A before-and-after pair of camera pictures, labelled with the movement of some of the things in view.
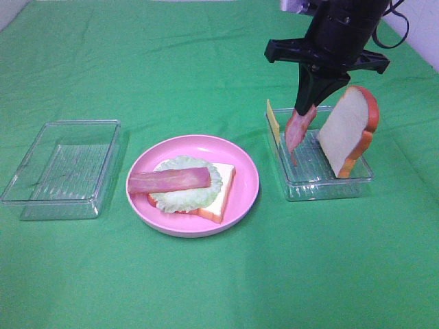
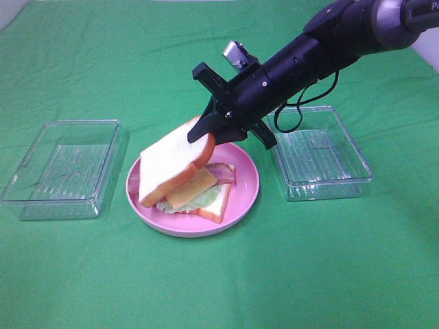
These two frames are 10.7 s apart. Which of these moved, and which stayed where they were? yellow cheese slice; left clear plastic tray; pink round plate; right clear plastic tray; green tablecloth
Moved: yellow cheese slice
Stayed: green tablecloth; right clear plastic tray; pink round plate; left clear plastic tray
